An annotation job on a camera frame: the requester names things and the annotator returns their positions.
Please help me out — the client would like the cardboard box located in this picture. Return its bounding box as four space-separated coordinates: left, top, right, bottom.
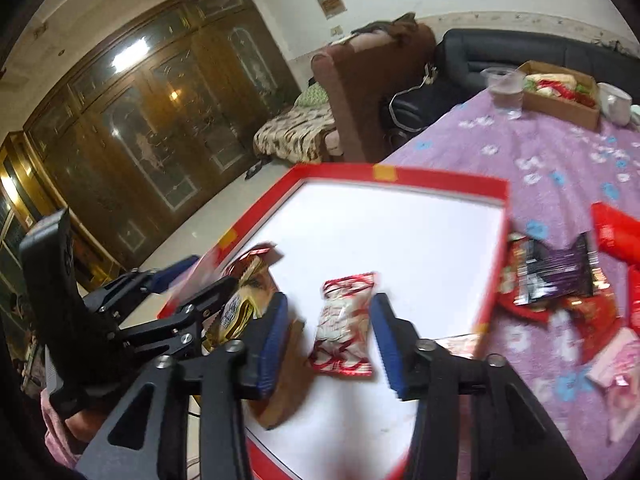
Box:
515 60 601 131

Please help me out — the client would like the brown wooden side table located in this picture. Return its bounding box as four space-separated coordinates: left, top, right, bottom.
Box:
311 22 437 163

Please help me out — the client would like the clear glass cup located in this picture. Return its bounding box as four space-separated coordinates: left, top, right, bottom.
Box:
481 66 526 120

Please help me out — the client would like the black sofa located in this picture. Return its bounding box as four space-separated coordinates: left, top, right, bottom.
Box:
432 29 640 111

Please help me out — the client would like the wooden glass-door cabinet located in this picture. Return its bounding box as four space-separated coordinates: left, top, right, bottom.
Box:
22 0 303 271

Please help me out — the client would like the black bag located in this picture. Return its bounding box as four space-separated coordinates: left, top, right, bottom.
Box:
382 60 471 146

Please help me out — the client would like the red and white snack packet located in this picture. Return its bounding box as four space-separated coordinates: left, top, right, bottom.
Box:
307 272 378 377

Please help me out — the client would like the dark clothing pile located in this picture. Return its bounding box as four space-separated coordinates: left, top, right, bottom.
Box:
350 12 418 40

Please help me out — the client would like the small wall frame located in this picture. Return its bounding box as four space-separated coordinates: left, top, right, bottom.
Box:
316 0 347 20

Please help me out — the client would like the purple floral tablecloth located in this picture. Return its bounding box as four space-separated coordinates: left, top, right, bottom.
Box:
380 87 640 480

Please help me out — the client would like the white cable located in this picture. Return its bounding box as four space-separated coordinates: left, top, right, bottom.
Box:
389 62 438 126

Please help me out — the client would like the shiny pink snack packet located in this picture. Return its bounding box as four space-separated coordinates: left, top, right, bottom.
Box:
435 332 488 361

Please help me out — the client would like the golden display cabinet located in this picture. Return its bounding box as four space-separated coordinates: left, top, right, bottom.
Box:
0 132 121 311

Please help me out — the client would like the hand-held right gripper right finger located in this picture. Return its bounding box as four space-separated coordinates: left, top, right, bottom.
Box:
371 292 588 480

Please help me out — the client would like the plain red snack packet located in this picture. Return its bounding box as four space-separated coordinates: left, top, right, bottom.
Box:
591 202 640 266

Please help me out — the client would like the pile of assorted snack packets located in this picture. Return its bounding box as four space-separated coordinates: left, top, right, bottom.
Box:
522 72 598 108

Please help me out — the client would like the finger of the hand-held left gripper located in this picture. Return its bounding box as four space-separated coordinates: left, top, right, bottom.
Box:
82 255 201 322
117 276 240 361

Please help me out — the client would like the person's left forearm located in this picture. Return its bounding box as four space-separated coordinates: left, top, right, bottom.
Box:
40 387 101 468

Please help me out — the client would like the white mug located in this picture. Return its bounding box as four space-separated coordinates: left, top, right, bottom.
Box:
597 82 633 126

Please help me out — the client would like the red box with white inside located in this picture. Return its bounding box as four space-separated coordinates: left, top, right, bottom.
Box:
157 162 511 480

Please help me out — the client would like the red patterned snack packet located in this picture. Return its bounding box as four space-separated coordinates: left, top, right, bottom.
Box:
547 292 623 363

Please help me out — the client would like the brown patterned blanket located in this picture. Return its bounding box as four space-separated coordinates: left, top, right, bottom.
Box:
253 107 336 163

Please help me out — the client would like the gold snack packet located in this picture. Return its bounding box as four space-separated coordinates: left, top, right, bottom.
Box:
202 242 281 353

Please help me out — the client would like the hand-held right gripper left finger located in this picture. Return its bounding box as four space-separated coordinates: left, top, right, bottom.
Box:
75 292 290 480

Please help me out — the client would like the black and purple snack packet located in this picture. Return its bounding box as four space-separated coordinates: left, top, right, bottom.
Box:
515 232 601 306

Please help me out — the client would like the green pillow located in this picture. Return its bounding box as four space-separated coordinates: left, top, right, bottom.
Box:
295 82 328 108

